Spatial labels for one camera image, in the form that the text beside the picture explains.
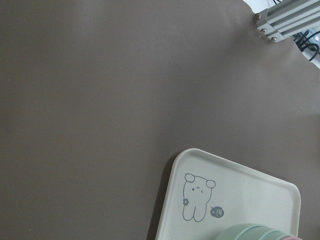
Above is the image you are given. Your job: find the white rabbit tray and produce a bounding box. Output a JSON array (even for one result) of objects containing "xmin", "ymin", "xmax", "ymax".
[{"xmin": 156, "ymin": 148, "xmax": 301, "ymax": 240}]

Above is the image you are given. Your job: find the top green bowl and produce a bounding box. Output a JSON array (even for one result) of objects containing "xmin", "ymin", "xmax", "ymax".
[{"xmin": 215, "ymin": 223, "xmax": 266, "ymax": 240}]

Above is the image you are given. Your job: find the aluminium frame post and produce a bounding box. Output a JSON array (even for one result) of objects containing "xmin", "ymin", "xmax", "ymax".
[{"xmin": 255, "ymin": 0, "xmax": 320, "ymax": 43}]

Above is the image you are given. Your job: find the small pink bowl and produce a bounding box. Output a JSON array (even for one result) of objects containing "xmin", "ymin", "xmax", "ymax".
[{"xmin": 279, "ymin": 234, "xmax": 300, "ymax": 240}]

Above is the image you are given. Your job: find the lower green bowl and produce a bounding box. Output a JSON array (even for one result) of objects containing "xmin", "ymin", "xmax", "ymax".
[{"xmin": 255, "ymin": 227, "xmax": 293, "ymax": 240}]

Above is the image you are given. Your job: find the green bowl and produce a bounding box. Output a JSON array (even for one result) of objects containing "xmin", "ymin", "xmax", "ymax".
[
  {"xmin": 215, "ymin": 223, "xmax": 266, "ymax": 240},
  {"xmin": 255, "ymin": 227, "xmax": 293, "ymax": 240}
]

